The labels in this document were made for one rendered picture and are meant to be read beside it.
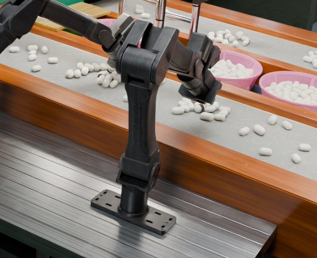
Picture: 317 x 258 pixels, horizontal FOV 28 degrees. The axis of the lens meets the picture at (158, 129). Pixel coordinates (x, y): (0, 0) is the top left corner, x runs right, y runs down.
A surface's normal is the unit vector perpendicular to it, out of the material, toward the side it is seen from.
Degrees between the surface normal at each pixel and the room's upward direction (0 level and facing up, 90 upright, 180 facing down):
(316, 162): 0
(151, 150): 78
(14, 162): 0
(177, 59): 93
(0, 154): 0
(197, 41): 49
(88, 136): 90
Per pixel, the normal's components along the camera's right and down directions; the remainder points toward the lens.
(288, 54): 0.10, -0.89
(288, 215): -0.54, 0.34
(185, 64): 0.82, 0.29
